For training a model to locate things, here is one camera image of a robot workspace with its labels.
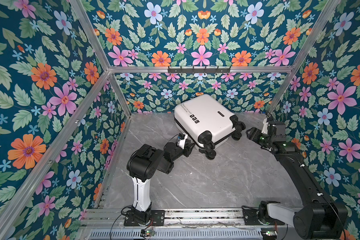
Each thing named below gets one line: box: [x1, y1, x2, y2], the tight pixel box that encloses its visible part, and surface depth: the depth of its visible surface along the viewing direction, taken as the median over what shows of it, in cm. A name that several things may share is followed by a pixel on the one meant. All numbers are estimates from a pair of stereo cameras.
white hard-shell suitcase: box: [174, 94, 246, 160], surface depth 92 cm
